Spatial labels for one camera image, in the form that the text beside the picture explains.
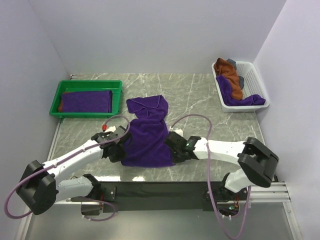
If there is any purple towel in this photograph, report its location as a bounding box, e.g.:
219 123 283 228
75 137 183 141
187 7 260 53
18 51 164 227
61 90 113 113
216 75 266 107
121 95 174 168

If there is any brown towel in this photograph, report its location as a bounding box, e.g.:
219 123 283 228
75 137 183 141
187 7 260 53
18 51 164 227
58 100 63 113
213 58 243 101

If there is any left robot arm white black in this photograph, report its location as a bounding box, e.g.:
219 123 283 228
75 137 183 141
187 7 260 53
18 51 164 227
15 126 132 215

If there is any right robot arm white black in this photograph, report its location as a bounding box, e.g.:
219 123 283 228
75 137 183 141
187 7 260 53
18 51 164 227
164 131 279 200

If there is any black base bar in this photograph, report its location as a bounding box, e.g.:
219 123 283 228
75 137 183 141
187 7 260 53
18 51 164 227
70 180 251 215

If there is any green plastic tray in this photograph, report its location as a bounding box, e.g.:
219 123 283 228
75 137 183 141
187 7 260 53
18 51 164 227
49 80 122 119

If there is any brown towel in basket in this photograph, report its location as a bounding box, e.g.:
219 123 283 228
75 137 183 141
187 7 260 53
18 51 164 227
213 58 243 101

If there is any grey towel in basket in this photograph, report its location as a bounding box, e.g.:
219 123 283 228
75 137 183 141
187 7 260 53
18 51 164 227
226 58 245 89

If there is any white plastic basket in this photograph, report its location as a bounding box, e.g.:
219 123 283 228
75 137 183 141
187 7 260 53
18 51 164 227
211 61 270 113

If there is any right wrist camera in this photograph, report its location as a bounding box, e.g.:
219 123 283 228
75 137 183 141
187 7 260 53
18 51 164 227
169 127 184 137

